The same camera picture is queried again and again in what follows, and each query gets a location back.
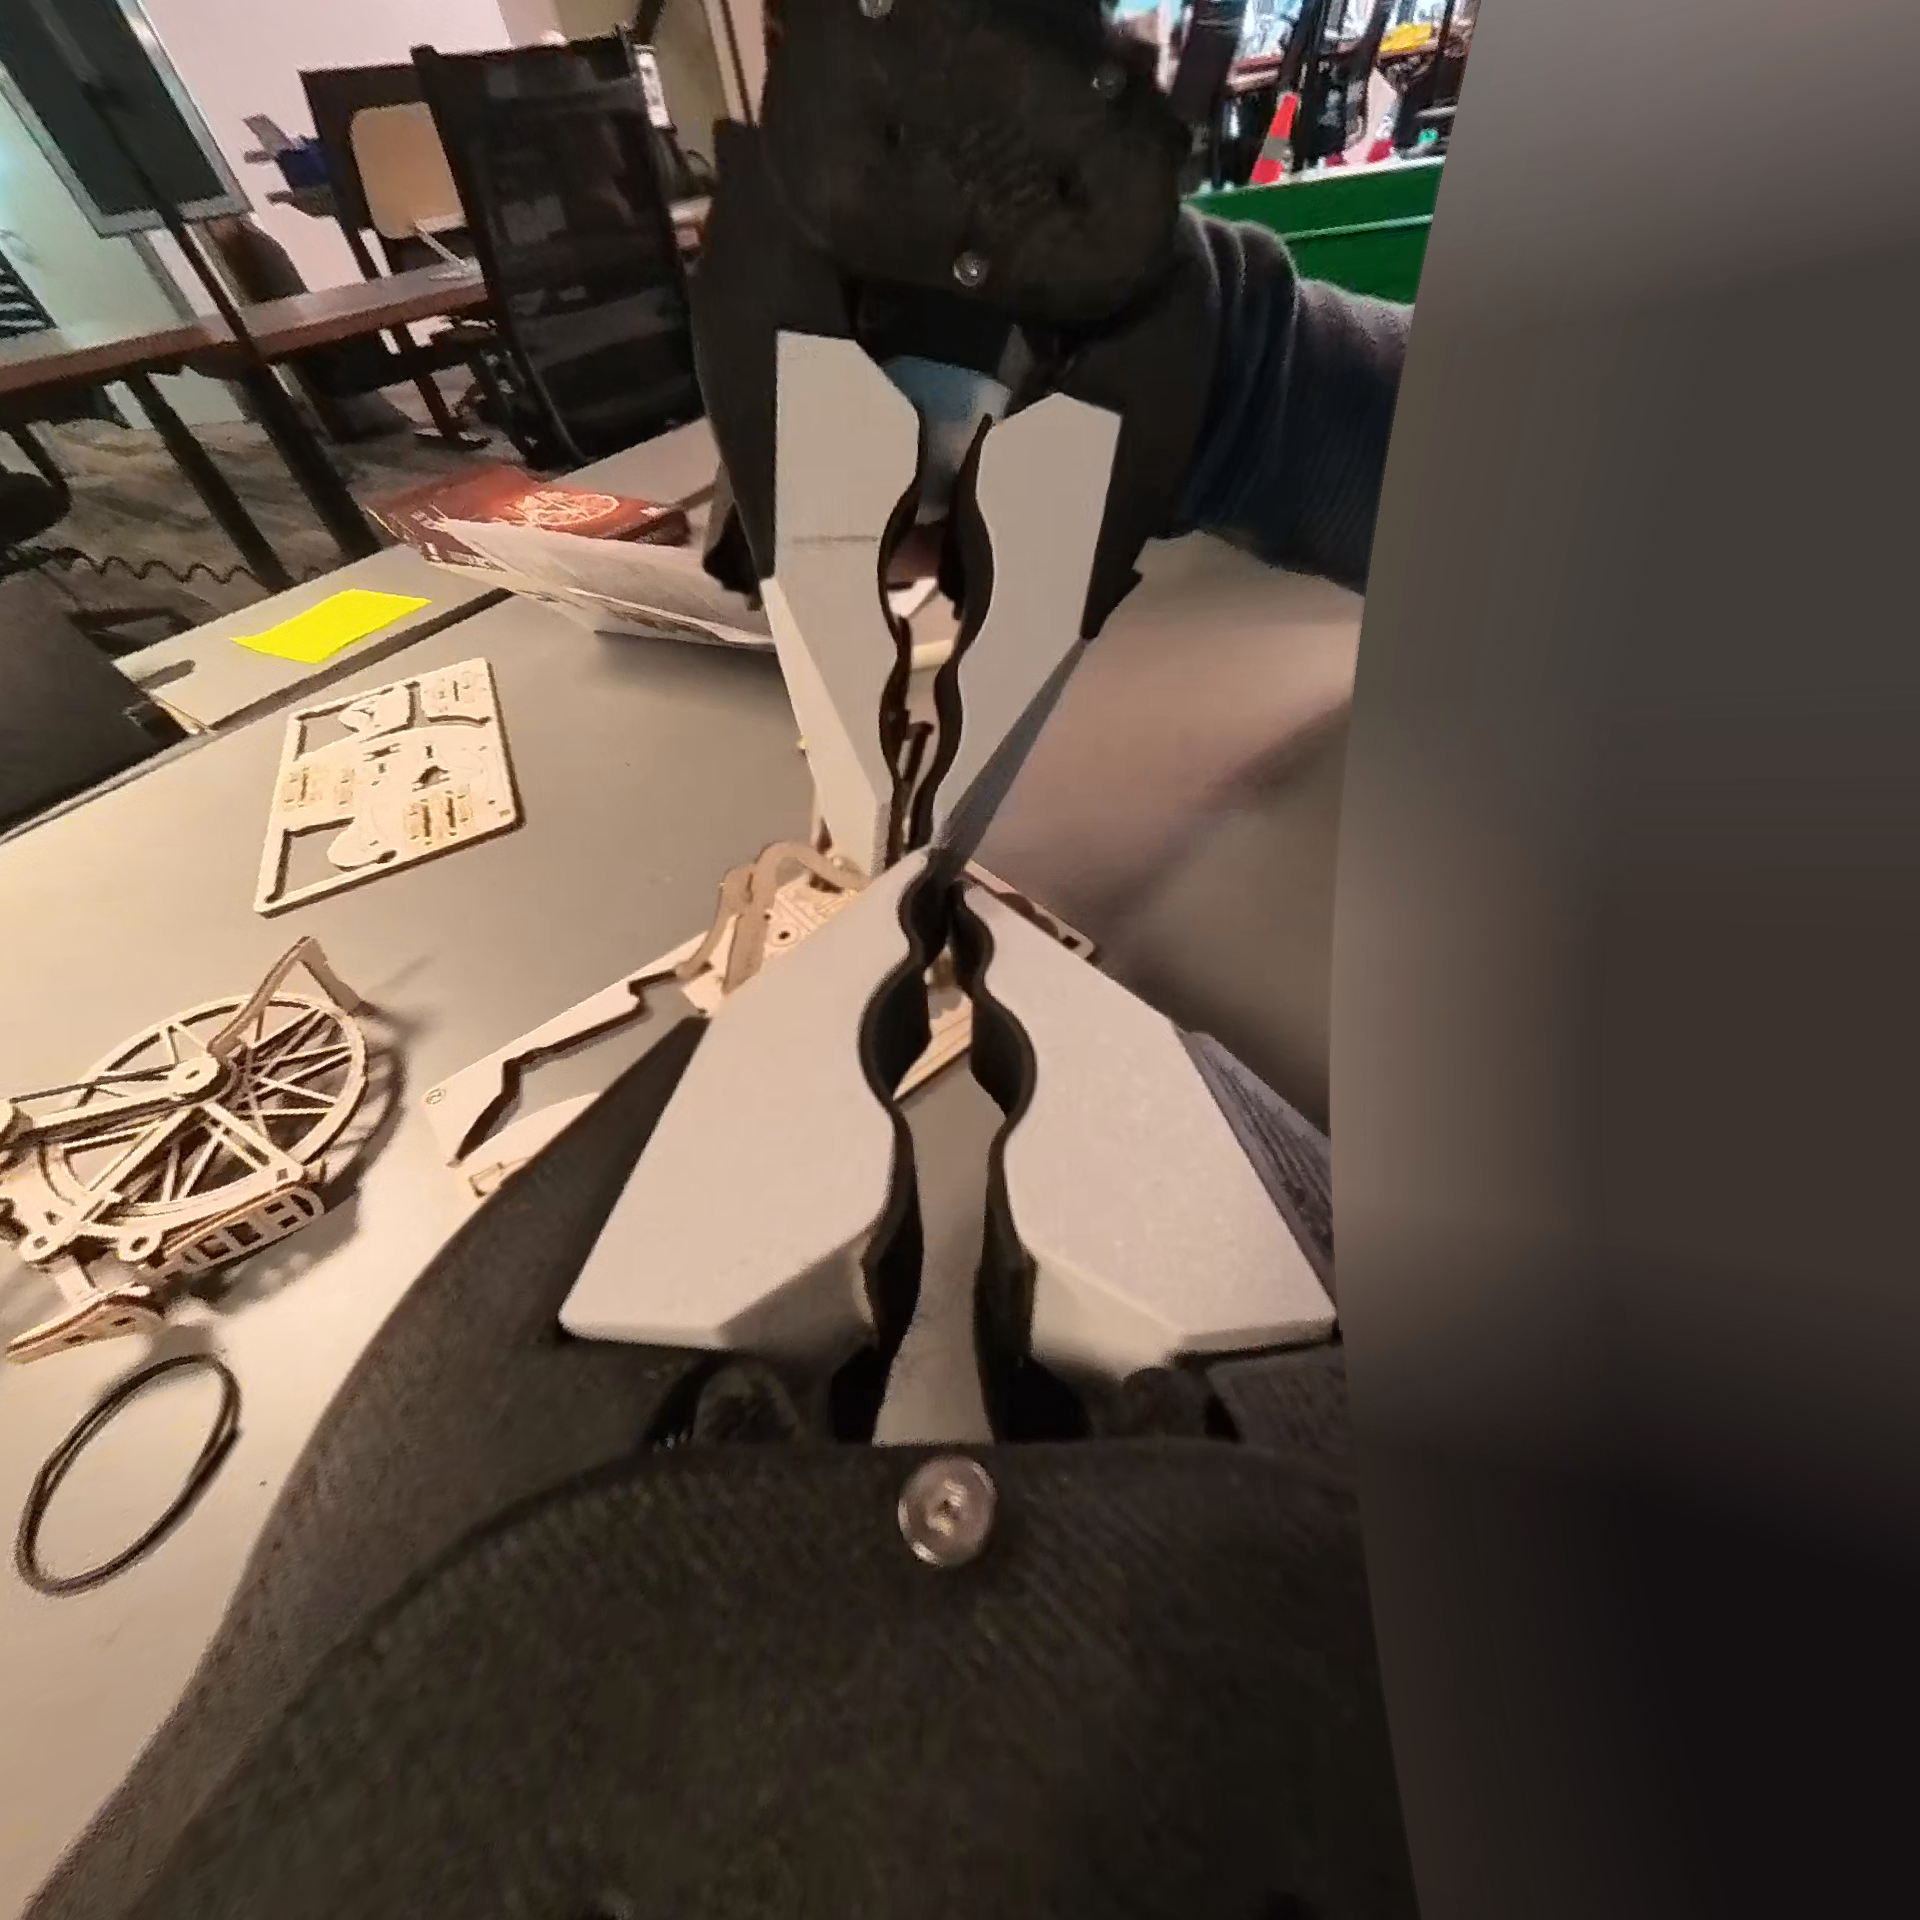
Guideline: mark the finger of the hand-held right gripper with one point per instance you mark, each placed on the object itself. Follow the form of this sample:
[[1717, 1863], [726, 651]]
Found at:
[[825, 570], [1050, 556]]

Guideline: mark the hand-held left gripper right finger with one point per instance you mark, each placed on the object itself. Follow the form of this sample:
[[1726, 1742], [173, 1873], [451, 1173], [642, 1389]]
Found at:
[[1154, 1185]]

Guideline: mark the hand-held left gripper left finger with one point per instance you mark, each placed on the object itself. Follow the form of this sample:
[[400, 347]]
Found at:
[[734, 1172]]

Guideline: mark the wooden model part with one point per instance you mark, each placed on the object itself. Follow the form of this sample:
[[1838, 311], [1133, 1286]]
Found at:
[[780, 916]]

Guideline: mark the person's right forearm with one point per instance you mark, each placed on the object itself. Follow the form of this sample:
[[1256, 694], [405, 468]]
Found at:
[[1289, 405]]

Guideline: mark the empty wooden parts sheet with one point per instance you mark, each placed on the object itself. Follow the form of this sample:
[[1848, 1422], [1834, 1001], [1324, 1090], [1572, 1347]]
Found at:
[[556, 1067]]

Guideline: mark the wooden bicycle model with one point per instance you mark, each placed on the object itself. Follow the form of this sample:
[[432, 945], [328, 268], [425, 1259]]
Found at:
[[194, 1109]]

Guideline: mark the white instruction booklet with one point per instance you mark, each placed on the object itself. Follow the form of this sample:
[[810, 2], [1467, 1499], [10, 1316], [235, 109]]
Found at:
[[628, 579]]

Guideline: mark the orange traffic cone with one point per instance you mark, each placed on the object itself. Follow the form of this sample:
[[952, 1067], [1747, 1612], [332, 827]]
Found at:
[[1275, 149]]

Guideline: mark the green bin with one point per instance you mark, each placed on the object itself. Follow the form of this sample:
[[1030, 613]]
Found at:
[[1349, 226]]

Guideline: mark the black mesh chair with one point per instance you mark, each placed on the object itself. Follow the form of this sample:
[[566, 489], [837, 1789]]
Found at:
[[556, 226]]

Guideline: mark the white stand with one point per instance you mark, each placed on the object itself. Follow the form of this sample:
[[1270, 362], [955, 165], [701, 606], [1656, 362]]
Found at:
[[441, 252]]

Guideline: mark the yellow sticky note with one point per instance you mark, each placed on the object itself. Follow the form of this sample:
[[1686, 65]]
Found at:
[[330, 622]]

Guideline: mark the black rubber band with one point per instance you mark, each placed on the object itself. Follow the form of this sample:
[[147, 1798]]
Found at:
[[233, 1412]]

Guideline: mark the brown table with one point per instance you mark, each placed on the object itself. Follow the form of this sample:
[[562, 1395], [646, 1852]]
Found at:
[[299, 316]]

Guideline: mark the dark framed board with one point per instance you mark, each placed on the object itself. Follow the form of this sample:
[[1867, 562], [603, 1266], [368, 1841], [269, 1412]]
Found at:
[[118, 91]]

